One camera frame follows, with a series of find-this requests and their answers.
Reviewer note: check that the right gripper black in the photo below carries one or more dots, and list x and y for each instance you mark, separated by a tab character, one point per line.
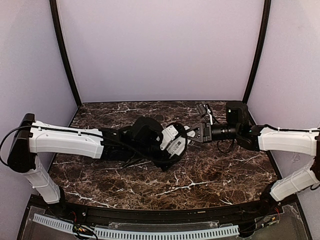
206	131

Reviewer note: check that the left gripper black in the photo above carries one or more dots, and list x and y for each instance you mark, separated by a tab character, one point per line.
166	164

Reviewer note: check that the white remote control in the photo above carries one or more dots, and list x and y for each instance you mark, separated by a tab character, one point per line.
176	147

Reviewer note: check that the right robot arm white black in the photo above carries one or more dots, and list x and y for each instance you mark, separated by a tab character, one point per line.
264	138

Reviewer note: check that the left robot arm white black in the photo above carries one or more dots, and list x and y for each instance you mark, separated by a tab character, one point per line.
145	139

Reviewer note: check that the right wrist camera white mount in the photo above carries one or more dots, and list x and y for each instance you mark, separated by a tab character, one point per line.
206	112

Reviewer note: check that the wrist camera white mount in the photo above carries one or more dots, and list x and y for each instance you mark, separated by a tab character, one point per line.
206	112
169	134

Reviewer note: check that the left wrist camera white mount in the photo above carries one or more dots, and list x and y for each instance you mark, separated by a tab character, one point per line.
169	134

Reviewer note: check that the black front rail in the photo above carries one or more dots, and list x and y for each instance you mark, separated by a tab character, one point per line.
85	214

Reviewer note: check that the white slotted cable duct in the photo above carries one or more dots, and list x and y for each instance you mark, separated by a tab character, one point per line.
123	231

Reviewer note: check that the right black frame post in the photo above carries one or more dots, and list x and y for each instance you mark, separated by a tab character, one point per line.
258	51

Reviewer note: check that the black frame post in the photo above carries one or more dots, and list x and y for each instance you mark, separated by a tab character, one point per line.
258	51
63	51

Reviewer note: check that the left black frame post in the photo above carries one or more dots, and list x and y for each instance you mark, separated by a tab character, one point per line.
63	51

